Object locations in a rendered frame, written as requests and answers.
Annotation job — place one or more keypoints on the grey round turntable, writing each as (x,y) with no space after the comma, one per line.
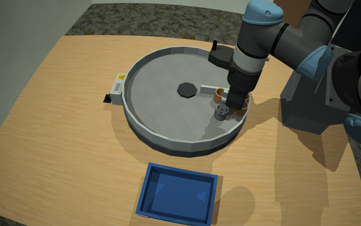
(168,100)

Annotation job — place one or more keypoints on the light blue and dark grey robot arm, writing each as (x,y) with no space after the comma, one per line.
(305,48)

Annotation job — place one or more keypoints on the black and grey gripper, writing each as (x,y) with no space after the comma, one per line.
(244,73)

